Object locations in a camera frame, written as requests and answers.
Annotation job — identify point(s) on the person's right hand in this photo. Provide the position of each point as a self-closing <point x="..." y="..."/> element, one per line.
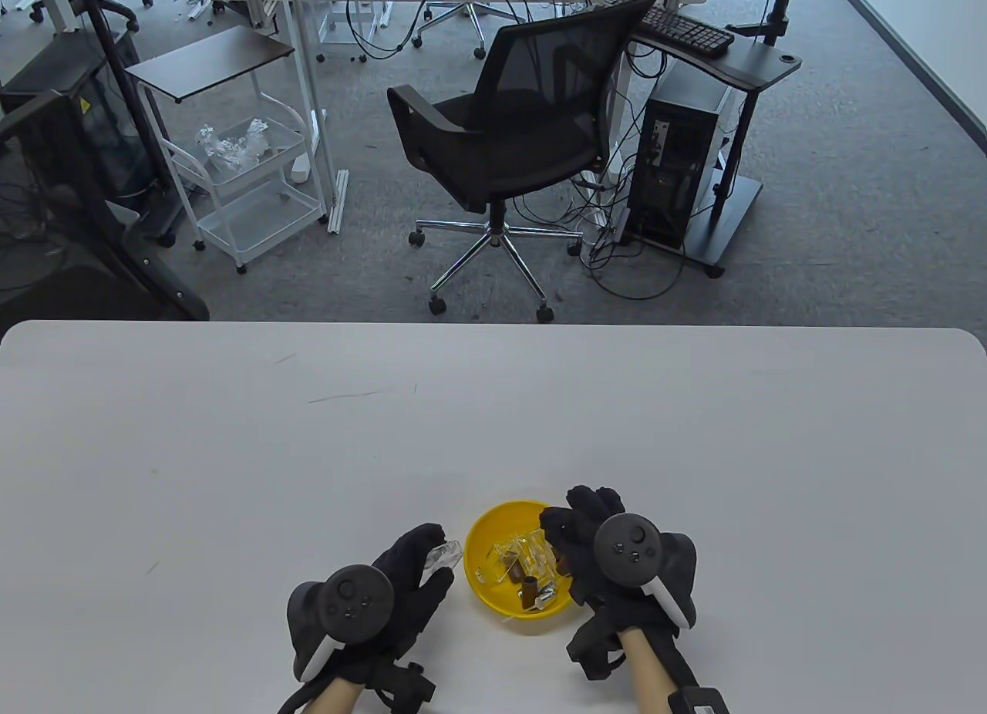
<point x="574" y="529"/>

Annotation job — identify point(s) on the person's left hand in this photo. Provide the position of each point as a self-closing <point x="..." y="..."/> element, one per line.
<point x="412" y="606"/>

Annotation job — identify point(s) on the silver perfume bottle pump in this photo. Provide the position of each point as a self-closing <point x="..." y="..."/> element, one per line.
<point x="549" y="594"/>

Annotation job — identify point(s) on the black forearm box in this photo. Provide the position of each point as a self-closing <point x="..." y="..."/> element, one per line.
<point x="698" y="702"/>

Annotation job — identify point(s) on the person's left forearm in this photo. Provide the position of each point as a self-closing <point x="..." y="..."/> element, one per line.
<point x="335" y="698"/>

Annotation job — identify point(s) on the person's right forearm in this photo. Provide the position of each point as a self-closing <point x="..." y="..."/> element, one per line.
<point x="648" y="668"/>

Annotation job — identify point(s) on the black and white controller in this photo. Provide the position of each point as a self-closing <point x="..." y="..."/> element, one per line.
<point x="355" y="602"/>
<point x="628" y="548"/>

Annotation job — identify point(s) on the yellow bowl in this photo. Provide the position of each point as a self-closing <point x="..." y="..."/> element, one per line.
<point x="484" y="530"/>

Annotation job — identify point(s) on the black computer tower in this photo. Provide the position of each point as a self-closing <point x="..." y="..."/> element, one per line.
<point x="678" y="151"/>

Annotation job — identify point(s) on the black mesh office chair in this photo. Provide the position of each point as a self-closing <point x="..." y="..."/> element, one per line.
<point x="524" y="136"/>

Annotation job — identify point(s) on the aluminium profile bar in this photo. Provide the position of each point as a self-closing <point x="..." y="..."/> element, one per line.
<point x="338" y="201"/>

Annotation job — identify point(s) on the white rolling cart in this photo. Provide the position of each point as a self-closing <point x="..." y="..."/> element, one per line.
<point x="258" y="224"/>

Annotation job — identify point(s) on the crumpled clear plastic wrap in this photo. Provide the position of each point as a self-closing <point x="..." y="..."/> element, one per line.
<point x="231" y="147"/>

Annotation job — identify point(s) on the black computer cart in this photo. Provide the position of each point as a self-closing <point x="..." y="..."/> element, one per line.
<point x="759" y="70"/>

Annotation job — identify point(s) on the black keyboard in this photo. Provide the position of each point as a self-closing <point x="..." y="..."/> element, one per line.
<point x="686" y="31"/>

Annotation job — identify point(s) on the office chair with white base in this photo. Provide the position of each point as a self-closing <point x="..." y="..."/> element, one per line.
<point x="455" y="16"/>

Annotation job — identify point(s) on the dark brown side table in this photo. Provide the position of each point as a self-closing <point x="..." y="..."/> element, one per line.
<point x="208" y="62"/>

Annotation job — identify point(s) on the black stand pole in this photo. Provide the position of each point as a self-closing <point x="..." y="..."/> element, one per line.
<point x="116" y="58"/>

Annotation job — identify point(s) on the black swivel chair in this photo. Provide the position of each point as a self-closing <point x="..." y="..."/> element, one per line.
<point x="108" y="8"/>

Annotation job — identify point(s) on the white desk leg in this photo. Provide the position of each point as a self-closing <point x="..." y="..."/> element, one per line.
<point x="58" y="5"/>

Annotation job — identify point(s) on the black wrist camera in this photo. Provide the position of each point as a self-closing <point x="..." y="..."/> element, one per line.
<point x="594" y="652"/>
<point x="405" y="687"/>

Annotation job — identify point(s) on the black machine enclosure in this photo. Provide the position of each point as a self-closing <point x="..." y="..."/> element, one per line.
<point x="46" y="166"/>

